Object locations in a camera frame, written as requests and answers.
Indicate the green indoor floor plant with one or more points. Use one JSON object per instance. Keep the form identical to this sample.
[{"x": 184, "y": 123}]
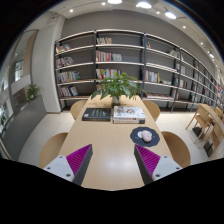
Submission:
[{"x": 32, "y": 91}]

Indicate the dark sheep-shaped mouse pad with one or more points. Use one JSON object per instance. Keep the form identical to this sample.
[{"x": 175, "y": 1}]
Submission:
[{"x": 135, "y": 140}]

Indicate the wooden slatted chair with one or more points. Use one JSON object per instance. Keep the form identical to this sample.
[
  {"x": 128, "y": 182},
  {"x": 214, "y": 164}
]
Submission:
[{"x": 206, "y": 123}]

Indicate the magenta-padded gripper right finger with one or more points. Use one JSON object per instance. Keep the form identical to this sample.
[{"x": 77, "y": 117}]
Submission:
[{"x": 165, "y": 165}]

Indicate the round-backed wooden chair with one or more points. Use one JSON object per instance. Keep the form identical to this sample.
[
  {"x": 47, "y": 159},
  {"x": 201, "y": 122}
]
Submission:
[
  {"x": 77, "y": 110},
  {"x": 152, "y": 110},
  {"x": 51, "y": 150},
  {"x": 178, "y": 148}
]

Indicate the black book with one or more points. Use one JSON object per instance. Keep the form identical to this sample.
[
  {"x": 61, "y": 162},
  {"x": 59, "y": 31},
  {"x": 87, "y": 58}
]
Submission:
[{"x": 96, "y": 114}]

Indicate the red-spined book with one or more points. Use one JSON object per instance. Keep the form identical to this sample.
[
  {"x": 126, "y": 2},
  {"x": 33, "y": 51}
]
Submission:
[{"x": 128, "y": 121}]

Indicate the pink computer mouse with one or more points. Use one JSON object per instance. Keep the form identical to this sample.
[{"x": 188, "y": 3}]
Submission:
[{"x": 145, "y": 135}]

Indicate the grey shelf unit with books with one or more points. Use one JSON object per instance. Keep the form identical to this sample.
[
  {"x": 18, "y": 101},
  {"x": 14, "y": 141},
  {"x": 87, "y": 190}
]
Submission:
[{"x": 80, "y": 55}]

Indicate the group of ceiling lights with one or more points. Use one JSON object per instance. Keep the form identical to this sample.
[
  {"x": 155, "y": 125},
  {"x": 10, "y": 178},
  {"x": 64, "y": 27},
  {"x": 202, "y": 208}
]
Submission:
[{"x": 144, "y": 5}]

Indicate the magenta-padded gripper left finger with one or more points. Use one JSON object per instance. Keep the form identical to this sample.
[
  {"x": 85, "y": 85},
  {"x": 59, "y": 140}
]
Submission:
[{"x": 58, "y": 165}]

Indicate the white illustrated book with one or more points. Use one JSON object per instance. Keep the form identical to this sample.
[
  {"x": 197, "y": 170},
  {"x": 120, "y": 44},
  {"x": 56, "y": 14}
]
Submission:
[{"x": 129, "y": 112}]

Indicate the green potted plant white pot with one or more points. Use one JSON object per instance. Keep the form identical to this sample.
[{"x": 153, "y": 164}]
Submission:
[{"x": 118, "y": 86}]

